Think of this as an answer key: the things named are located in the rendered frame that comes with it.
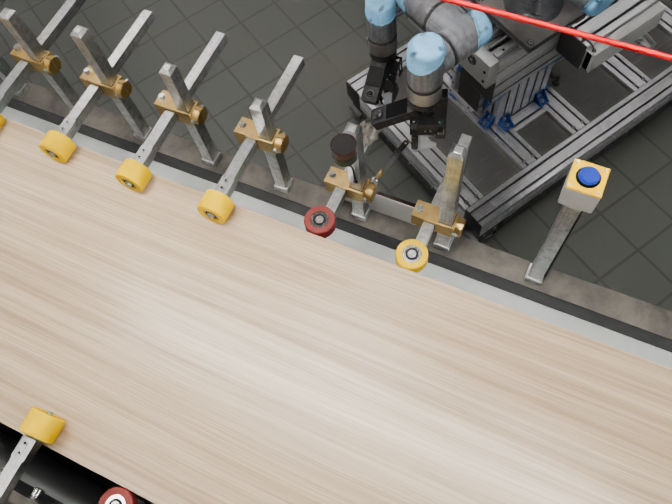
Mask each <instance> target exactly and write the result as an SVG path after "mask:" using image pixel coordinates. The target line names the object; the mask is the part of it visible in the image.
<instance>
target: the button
mask: <svg viewBox="0 0 672 504"><path fill-rule="evenodd" d="M578 178H579V180H580V181H581V182H582V183H583V184H585V185H590V186H591V185H595V184H596V183H598V181H599V180H600V173H599V171H598V170H597V169H596V168H594V167H591V166H586V167H583V168H582V169H581V170H580V171H579V173H578Z"/></svg>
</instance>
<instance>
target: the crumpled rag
mask: <svg viewBox="0 0 672 504"><path fill-rule="evenodd" d="M360 126H362V132H363V143H366V144H368V145H370V144H371V143H372V142H374V141H375V140H378V134H379V132H381V131H382V130H383V129H384V128H382V129H379V130H376V129H375V128H374V127H373V126H372V125H371V120H370V119H368V118H367V119H365V120H364V121H363V122H361V123H360Z"/></svg>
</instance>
